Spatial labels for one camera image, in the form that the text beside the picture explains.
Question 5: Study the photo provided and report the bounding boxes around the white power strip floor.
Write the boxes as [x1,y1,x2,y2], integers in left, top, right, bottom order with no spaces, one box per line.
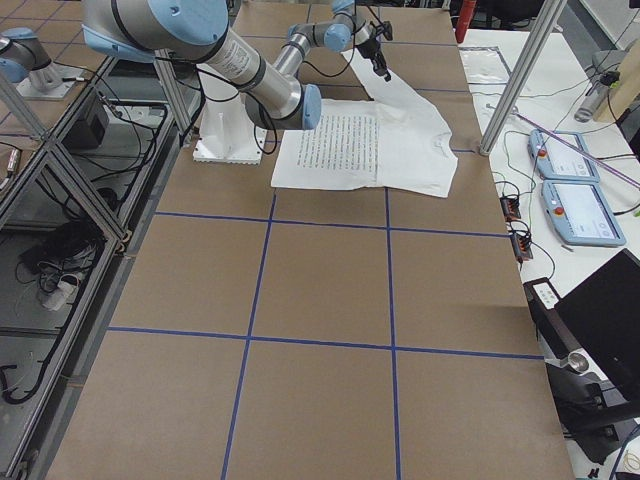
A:
[41,275,81,311]

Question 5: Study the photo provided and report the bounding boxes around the reacher grabber stick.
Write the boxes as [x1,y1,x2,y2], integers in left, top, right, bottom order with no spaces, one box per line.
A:
[485,102,640,189]

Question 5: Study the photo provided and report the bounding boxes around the aluminium frame post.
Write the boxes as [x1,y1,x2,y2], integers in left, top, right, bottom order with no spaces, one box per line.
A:
[479,0,567,156]

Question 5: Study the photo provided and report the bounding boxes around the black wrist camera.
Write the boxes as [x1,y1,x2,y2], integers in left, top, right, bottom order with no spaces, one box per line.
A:
[369,21,393,41]

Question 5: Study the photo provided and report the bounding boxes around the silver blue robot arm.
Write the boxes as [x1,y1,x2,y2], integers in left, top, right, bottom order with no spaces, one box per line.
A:
[82,1,321,130]
[274,1,393,82]

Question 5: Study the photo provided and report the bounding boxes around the red fire extinguisher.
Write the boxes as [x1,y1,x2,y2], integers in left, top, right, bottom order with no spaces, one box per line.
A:
[455,0,476,44]

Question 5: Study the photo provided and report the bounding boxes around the lower blue teach pendant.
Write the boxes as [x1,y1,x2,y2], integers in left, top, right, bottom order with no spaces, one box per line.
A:
[541,180,626,247]

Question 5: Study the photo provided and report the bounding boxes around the white long-sleeve printed shirt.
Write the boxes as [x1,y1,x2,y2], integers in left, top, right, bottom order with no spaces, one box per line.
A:
[271,54,457,198]

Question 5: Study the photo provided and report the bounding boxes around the black box with white label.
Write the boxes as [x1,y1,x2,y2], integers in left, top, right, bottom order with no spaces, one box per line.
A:
[523,277,590,375]

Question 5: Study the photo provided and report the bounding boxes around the clear plastic document sleeve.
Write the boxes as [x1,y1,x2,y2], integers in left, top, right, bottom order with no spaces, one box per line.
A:
[459,46,511,86]

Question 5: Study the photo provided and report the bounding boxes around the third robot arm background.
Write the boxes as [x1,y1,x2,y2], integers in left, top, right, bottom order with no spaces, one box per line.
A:
[1,27,84,100]

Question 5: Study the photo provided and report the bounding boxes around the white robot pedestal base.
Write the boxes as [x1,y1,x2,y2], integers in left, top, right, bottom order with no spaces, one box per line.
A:
[193,73,262,165]

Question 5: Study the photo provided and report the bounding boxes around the black laptop screen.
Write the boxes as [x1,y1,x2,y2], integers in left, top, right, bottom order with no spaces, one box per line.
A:
[556,249,639,400]

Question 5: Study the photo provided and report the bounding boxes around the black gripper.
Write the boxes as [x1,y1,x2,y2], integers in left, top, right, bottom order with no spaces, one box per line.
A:
[360,39,391,82]

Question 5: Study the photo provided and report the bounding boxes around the upper blue teach pendant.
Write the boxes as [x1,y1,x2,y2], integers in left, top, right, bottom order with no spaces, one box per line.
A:
[528,129,600,183]

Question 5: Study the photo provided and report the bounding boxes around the blue teach pendant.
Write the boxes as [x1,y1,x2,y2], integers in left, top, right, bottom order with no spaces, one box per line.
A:
[541,180,626,247]
[528,129,600,183]

